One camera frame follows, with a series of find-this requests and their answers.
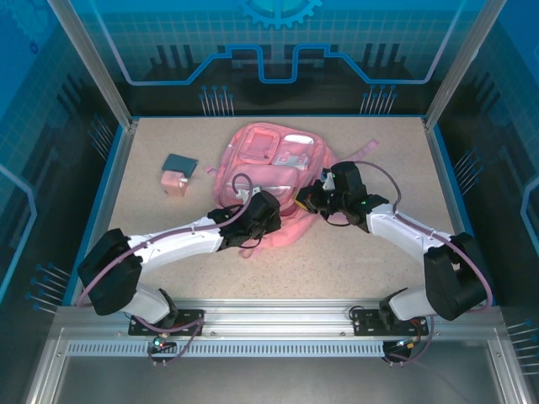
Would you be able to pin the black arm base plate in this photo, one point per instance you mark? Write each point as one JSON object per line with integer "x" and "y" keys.
{"x": 364, "y": 324}
{"x": 181, "y": 313}

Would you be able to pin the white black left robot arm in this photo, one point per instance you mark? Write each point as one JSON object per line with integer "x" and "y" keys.
{"x": 181, "y": 240}

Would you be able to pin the small green-lit controller board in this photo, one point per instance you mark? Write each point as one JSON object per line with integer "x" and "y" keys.
{"x": 160, "y": 341}
{"x": 404, "y": 344}

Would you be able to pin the dark teal notebook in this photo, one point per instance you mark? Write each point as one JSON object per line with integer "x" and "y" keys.
{"x": 181, "y": 164}

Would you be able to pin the aluminium side rail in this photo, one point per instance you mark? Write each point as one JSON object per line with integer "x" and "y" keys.
{"x": 106, "y": 189}
{"x": 433, "y": 139}

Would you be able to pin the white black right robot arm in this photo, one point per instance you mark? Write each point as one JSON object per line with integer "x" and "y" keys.
{"x": 400, "y": 227}

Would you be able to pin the small pink box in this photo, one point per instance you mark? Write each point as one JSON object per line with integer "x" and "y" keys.
{"x": 172, "y": 183}

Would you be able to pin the aluminium frame post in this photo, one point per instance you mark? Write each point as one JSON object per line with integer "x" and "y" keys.
{"x": 104, "y": 71}
{"x": 456, "y": 71}

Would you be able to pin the pink student backpack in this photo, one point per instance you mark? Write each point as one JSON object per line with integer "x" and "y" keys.
{"x": 269, "y": 172}

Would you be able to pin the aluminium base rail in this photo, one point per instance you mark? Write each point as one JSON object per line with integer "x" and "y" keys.
{"x": 273, "y": 313}

